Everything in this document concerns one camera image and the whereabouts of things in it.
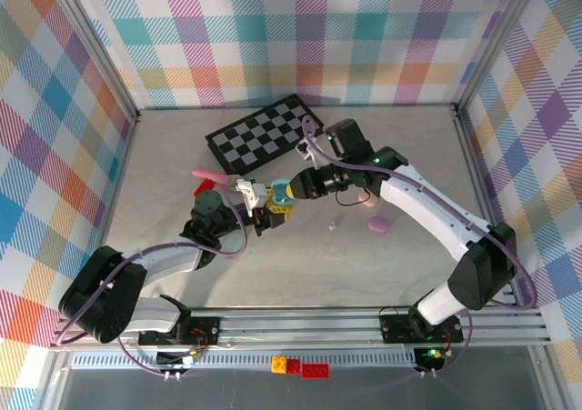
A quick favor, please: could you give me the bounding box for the pink toy microphone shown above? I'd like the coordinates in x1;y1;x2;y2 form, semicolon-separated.
193;167;240;191

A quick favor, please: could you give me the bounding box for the black grey folding chessboard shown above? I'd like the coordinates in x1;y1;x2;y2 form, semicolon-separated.
204;94;326;177

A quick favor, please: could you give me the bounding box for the long red building brick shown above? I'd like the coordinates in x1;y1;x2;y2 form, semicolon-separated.
301;363;331;380

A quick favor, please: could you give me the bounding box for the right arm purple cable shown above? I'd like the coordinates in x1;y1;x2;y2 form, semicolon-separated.
300;115;538;377

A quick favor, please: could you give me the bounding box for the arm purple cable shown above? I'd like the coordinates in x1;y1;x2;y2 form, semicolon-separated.
54;191;251;379
300;115;538;377

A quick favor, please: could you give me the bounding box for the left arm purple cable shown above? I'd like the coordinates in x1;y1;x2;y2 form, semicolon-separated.
54;191;251;379

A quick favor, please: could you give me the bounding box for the aluminium frame side rail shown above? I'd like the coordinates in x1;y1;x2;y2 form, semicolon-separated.
80;112;143;314
452;104;522;309

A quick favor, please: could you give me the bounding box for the aluminium mounting rail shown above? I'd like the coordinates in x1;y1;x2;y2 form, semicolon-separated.
49;306;552;352

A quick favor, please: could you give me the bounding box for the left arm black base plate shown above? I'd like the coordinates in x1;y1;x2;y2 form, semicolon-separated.
137;316;222;346

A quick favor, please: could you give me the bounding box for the grey slotted cable duct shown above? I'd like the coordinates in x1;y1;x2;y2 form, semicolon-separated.
70;354;419;370

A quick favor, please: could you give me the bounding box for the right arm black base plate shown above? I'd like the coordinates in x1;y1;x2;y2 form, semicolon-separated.
379;313;465;344

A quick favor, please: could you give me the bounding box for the aluminium frame corner post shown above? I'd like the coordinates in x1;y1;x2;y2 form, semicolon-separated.
54;0;140;123
454;0;547;112

